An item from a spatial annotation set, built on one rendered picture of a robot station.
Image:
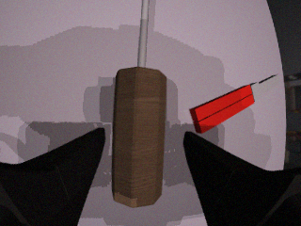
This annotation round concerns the hook tool with brown wooden handle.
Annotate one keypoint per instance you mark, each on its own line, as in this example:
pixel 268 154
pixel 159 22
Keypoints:
pixel 138 134

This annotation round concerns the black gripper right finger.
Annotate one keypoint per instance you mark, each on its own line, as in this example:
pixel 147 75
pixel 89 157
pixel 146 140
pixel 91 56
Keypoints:
pixel 232 191

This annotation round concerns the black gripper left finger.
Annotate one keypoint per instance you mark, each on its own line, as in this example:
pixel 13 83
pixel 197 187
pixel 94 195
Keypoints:
pixel 51 190

